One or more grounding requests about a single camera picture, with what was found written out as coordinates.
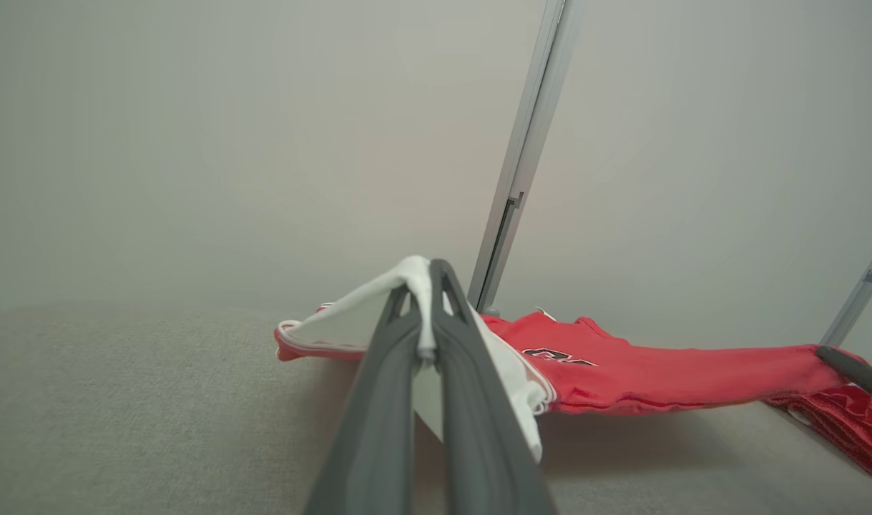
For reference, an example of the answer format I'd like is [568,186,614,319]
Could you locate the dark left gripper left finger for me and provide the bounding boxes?
[303,283,426,515]

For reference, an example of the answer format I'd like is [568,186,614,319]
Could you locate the grey fabric sofa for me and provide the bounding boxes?
[0,300,872,515]

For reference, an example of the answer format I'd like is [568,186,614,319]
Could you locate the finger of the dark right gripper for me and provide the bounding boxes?
[815,345,872,410]

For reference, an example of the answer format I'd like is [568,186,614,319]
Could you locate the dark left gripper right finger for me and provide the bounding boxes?
[430,259,558,515]

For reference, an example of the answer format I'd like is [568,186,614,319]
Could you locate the grey partition post with feet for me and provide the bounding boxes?
[466,0,585,317]

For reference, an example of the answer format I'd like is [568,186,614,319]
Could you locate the red garment with white label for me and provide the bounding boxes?
[275,255,866,462]

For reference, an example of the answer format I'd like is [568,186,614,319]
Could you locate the slim grey partition post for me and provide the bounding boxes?
[820,227,872,373]

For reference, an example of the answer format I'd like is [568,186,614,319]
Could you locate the red garment with white hem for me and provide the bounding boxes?
[761,383,872,479]

